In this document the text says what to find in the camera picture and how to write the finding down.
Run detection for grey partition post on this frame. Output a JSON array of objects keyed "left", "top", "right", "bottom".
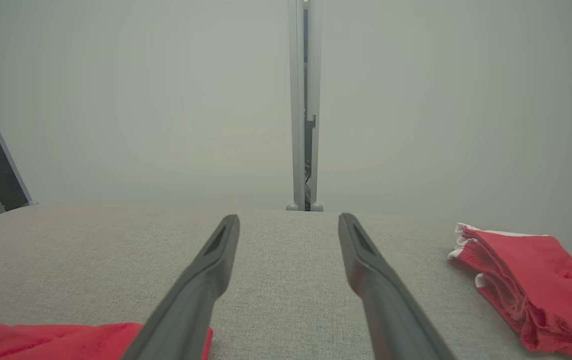
[{"left": 286, "top": 0, "right": 324, "bottom": 212}]

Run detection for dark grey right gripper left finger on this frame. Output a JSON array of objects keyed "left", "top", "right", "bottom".
[{"left": 121, "top": 214, "right": 240, "bottom": 360}]

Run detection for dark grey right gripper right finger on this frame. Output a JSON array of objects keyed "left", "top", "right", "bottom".
[{"left": 338, "top": 212, "right": 459, "bottom": 360}]

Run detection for grey metal desk leg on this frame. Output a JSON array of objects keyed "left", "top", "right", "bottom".
[{"left": 0, "top": 55, "right": 37, "bottom": 207}]

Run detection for red Bulls basketball jersey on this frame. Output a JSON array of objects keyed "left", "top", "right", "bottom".
[{"left": 0, "top": 322, "right": 214, "bottom": 360}]

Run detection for red shorts with white stripe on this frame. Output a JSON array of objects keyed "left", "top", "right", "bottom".
[{"left": 447, "top": 222, "right": 572, "bottom": 360}]

